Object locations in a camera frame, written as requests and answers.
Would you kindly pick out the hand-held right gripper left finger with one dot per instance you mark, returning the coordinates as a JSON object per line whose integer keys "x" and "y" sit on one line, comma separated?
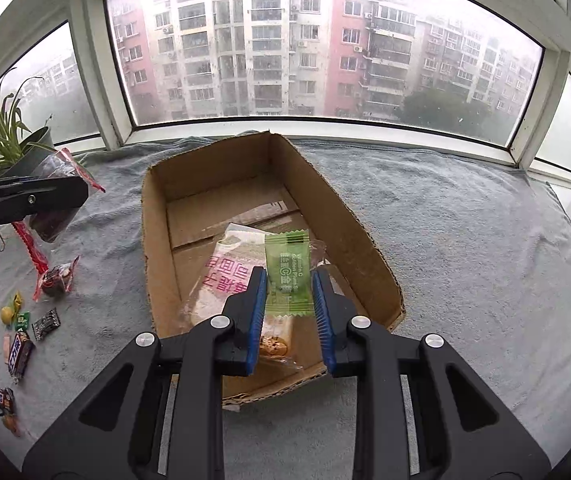
{"x": 258, "y": 320}

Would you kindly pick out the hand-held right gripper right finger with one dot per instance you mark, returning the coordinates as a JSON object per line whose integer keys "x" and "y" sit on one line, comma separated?
{"x": 323, "y": 320}

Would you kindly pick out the clear red-edged snack packet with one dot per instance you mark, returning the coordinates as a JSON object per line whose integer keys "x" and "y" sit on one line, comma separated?
{"x": 56, "y": 280}
{"x": 57, "y": 165}

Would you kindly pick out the green snack packet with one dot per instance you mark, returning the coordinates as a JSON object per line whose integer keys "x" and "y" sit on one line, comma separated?
{"x": 285, "y": 270}

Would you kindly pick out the clear bread packet pink print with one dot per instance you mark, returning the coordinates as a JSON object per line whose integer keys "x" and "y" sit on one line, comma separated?
{"x": 220, "y": 270}

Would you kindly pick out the small dark snack packet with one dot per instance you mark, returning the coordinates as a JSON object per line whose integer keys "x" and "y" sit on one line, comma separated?
{"x": 45, "y": 323}

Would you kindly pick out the brown cardboard box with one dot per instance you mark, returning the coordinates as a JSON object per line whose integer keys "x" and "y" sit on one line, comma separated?
{"x": 205, "y": 185}

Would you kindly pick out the orange candy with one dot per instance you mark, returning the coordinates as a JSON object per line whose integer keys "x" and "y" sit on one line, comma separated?
{"x": 11, "y": 423}

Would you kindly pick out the grey-green plant pot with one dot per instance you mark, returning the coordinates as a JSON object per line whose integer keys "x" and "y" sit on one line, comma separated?
{"x": 35, "y": 152}

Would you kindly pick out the green spider plant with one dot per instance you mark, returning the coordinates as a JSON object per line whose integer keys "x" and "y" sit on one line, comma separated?
{"x": 5, "y": 130}

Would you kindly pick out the yellow wrapped candy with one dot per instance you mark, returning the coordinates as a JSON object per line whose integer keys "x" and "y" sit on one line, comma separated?
{"x": 7, "y": 314}

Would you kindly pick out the small green candy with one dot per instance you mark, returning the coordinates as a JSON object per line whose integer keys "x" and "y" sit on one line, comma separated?
{"x": 23, "y": 319}

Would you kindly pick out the small pink packet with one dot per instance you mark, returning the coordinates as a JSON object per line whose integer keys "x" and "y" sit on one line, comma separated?
{"x": 7, "y": 346}

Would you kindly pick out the grey blanket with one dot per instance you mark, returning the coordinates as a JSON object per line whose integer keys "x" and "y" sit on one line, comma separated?
{"x": 465, "y": 260}

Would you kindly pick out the white window frame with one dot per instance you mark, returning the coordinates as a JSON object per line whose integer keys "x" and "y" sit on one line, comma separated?
{"x": 92, "y": 60}

